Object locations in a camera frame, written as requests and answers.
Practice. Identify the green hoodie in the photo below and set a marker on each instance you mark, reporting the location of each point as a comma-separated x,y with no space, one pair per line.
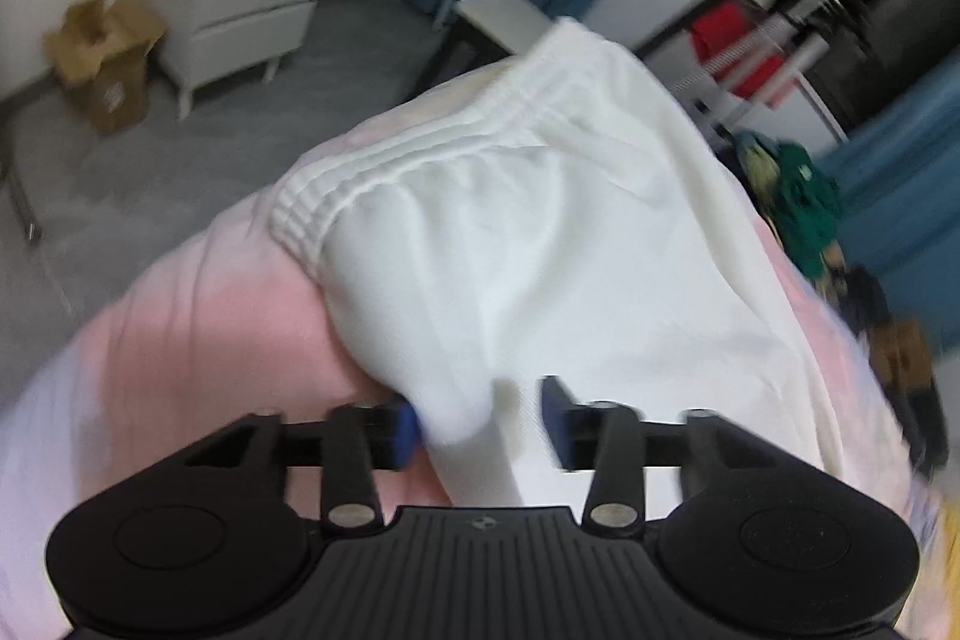
805,208

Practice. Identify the right blue curtain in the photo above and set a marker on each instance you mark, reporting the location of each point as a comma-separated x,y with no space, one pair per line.
898,181

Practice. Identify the grey ironing board panel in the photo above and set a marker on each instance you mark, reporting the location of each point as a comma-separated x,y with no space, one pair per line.
514,25

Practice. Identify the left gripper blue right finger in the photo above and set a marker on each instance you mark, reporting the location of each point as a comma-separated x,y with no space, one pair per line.
606,439

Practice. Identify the black clothes pile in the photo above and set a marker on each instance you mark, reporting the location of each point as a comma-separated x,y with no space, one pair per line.
862,303

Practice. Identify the brown paper bag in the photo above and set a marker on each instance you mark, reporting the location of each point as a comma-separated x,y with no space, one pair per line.
900,356

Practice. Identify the cardboard box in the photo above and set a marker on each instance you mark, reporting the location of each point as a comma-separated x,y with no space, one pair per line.
100,55

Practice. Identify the white track pants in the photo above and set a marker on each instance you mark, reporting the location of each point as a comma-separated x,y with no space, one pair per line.
568,221

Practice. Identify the garment steamer stand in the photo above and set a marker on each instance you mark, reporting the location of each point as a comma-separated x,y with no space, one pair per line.
725,114

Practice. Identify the red garment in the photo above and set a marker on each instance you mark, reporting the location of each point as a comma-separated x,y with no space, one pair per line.
740,50

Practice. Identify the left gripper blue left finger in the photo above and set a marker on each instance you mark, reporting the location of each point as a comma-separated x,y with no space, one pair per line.
357,442

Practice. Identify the pastel tie-dye bed sheet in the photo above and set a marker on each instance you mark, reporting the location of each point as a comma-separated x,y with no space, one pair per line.
161,479

